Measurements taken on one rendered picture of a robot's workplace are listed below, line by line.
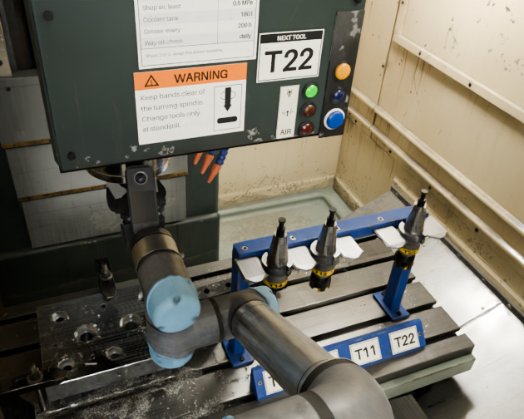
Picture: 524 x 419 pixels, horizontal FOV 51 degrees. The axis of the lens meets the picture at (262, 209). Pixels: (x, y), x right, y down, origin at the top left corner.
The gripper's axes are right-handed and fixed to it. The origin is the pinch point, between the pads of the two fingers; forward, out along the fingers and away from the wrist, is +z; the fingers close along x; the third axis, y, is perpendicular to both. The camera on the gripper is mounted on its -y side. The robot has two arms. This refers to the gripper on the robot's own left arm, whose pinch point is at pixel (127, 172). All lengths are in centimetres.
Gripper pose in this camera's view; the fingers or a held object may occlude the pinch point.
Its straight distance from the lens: 106.0
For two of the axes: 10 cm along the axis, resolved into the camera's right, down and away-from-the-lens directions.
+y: -0.8, 7.8, 6.2
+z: -3.8, -5.9, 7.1
